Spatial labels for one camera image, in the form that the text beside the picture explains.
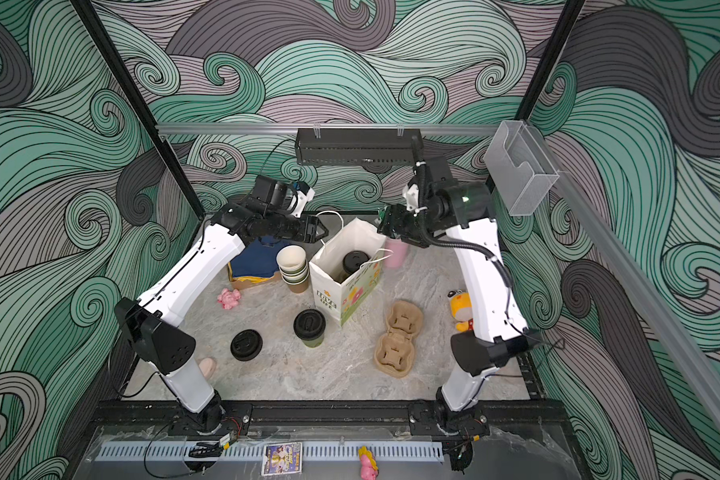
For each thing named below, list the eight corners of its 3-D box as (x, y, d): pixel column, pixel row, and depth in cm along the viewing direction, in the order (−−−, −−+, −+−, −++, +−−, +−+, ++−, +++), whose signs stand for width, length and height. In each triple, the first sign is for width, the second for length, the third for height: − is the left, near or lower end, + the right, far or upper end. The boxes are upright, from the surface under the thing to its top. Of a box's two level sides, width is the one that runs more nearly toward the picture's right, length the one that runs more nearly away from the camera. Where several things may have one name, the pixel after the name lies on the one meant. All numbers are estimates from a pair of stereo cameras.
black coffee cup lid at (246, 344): (230, 360, 85) (227, 356, 82) (237, 333, 90) (234, 329, 87) (259, 360, 85) (256, 356, 82) (264, 333, 90) (262, 329, 87)
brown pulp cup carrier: (370, 371, 83) (371, 364, 78) (389, 305, 96) (391, 296, 91) (407, 384, 80) (410, 378, 76) (421, 315, 94) (425, 306, 89)
